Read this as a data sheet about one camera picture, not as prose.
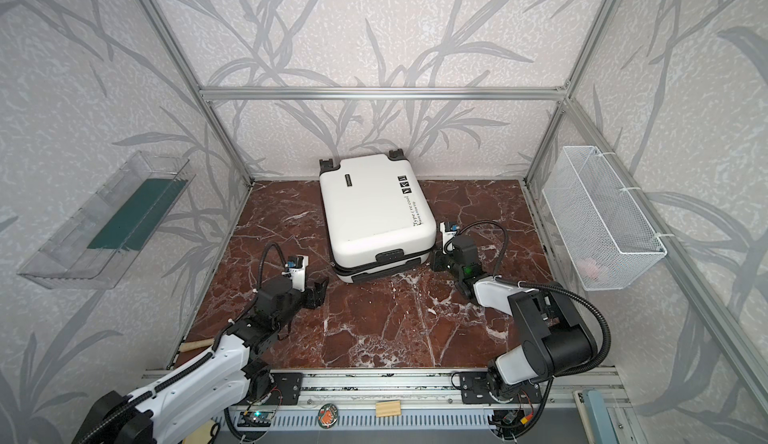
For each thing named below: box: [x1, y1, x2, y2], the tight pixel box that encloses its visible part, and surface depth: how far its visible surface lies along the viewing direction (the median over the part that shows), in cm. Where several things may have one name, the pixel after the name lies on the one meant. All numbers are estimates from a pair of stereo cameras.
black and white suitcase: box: [319, 148, 437, 283], surface depth 88 cm
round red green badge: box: [318, 403, 339, 429], surface depth 71 cm
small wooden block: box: [376, 401, 402, 417], surface depth 72 cm
